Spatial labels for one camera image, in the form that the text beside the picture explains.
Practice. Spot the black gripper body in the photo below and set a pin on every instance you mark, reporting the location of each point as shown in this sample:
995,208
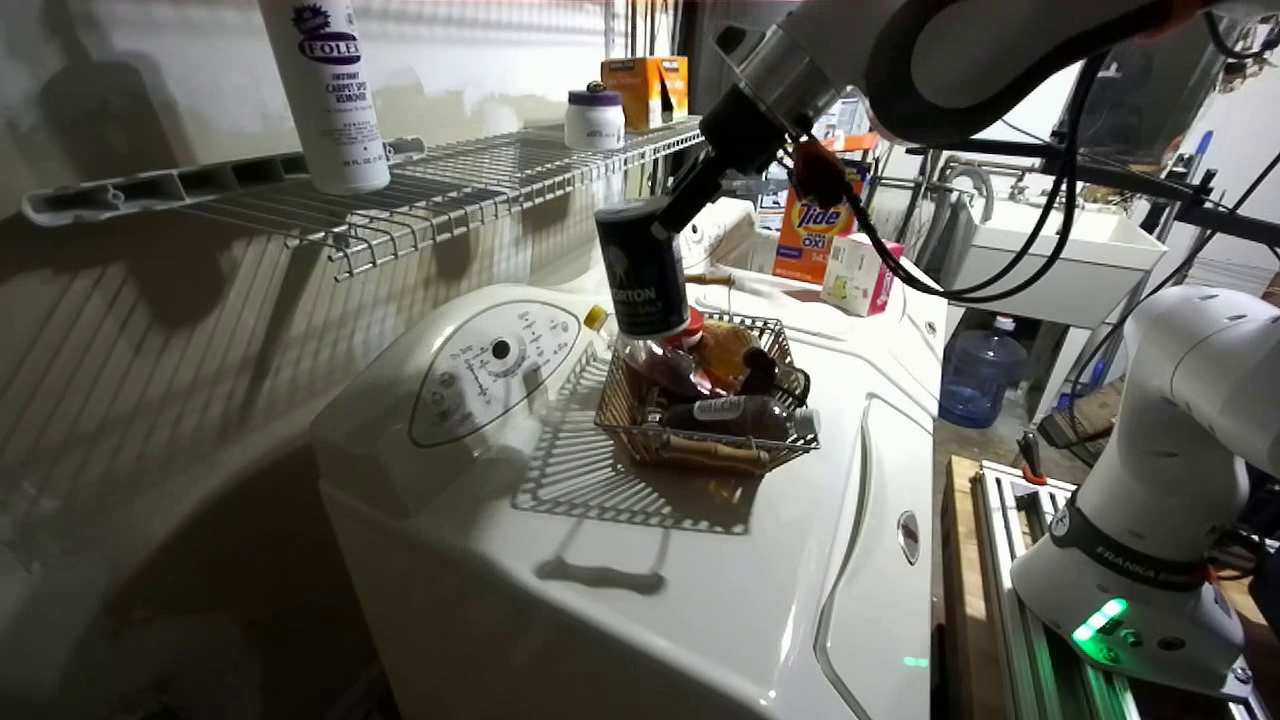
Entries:
744,133

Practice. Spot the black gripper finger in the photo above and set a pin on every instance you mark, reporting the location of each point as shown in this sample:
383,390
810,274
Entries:
692,195

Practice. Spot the black cylindrical container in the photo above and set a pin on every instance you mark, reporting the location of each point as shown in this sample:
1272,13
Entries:
643,274

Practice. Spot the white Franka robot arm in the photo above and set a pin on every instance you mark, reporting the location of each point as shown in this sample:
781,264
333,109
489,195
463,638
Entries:
1000,54

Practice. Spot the white jar purple lid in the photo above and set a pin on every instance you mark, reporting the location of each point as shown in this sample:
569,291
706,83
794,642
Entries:
593,120

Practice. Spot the orange Tide detergent box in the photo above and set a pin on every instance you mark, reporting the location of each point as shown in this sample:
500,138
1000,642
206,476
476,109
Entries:
804,246

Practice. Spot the red capped bottle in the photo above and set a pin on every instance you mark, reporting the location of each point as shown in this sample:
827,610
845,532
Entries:
692,327

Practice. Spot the white dryer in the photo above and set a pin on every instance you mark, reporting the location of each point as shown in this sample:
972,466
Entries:
781,302

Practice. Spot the orange yellow bottle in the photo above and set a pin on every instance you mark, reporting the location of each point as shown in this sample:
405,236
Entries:
727,353

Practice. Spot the white pink small box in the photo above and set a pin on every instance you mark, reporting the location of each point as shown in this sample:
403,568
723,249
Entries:
863,274

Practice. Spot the dark glossy jar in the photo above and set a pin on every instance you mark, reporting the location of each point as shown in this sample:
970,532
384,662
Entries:
774,378

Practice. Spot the dark brown bottle white cap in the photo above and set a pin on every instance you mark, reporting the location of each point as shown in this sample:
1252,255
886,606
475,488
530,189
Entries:
727,412

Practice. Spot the oval washer control panel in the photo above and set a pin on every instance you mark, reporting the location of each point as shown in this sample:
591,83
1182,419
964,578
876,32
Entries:
452,402

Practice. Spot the blue water jug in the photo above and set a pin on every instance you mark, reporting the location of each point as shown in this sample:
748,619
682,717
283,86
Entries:
982,382

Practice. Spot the white utility sink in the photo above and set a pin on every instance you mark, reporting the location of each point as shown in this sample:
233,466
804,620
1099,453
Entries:
1053,283

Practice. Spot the tall white bottle purple label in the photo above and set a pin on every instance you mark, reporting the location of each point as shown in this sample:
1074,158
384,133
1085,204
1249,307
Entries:
324,104

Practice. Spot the black boom stand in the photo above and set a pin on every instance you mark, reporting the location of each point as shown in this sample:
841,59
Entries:
1134,183

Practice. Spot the white washing machine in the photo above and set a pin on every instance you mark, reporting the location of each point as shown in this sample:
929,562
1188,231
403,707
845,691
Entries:
666,603

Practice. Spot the white washer lid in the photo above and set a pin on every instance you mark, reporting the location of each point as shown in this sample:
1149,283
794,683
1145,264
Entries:
883,603

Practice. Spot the wooden board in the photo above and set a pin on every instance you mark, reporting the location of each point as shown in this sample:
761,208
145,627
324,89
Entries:
962,603

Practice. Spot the aluminium frame rail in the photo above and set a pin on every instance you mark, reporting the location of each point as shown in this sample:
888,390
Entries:
1024,627

